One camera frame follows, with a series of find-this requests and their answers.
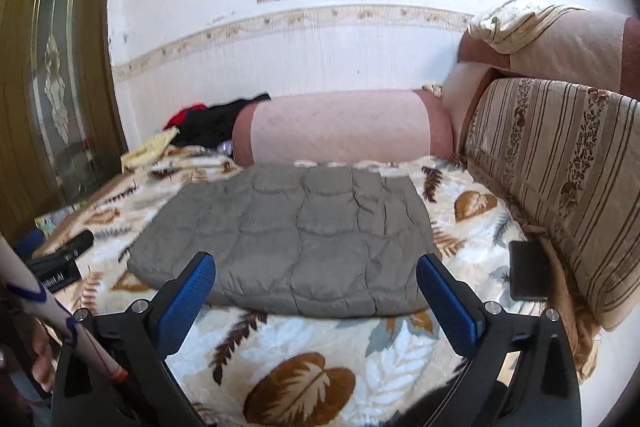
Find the striped floral sofa cushion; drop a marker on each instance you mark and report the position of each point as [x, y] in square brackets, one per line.
[560, 167]

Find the yellow floral cloth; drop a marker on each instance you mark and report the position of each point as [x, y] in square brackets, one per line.
[147, 149]

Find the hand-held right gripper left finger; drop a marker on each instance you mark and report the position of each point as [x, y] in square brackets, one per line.
[187, 297]

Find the tan fringed cloth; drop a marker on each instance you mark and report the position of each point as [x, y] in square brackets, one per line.
[580, 322]

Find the leaf print fleece blanket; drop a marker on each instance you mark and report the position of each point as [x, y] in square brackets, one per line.
[350, 357]

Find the wooden glazed door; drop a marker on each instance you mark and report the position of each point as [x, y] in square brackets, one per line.
[60, 57]

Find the cream floral cloth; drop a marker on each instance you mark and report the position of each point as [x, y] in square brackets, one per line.
[520, 24]

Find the red garment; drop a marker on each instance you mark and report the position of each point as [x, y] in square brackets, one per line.
[175, 119]

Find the white pole with blue marks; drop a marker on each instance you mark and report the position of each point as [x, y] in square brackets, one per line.
[50, 307]

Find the dark blue object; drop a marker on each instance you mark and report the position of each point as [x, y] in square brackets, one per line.
[29, 244]

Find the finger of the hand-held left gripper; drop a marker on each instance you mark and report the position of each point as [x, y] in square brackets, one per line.
[75, 244]

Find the black phone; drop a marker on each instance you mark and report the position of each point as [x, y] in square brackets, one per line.
[530, 269]

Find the black garment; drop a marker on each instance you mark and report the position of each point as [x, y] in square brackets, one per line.
[220, 122]

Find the person's left hand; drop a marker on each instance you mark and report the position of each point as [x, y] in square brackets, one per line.
[42, 357]

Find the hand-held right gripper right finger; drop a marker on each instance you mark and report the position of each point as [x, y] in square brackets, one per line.
[447, 302]

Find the grey padded jacket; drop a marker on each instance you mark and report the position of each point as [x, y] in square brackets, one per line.
[300, 232]

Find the pink cylindrical bolster pillow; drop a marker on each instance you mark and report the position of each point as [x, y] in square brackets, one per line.
[340, 127]

